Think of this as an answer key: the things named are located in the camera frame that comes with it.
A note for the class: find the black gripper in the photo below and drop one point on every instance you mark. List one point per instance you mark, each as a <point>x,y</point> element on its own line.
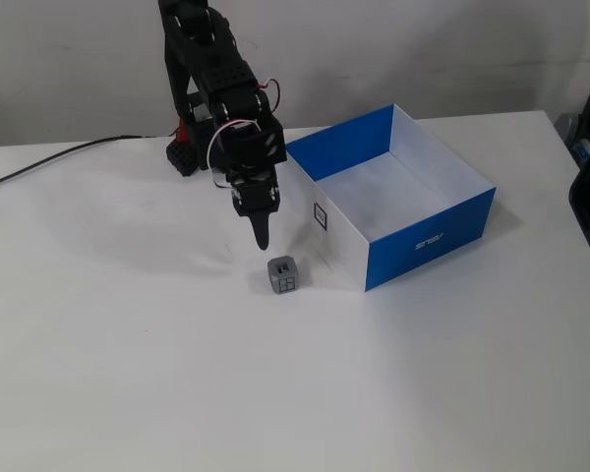
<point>256,198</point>

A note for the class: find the small gray block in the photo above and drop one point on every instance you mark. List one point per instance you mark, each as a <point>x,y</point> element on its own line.
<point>282,276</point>

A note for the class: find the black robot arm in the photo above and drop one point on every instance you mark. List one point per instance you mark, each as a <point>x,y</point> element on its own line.
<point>206,74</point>

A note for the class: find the blue and white cardboard box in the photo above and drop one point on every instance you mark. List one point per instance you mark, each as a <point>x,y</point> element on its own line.
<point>413,196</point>

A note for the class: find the red table clamp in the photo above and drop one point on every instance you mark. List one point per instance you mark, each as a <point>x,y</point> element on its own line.
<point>182,132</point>

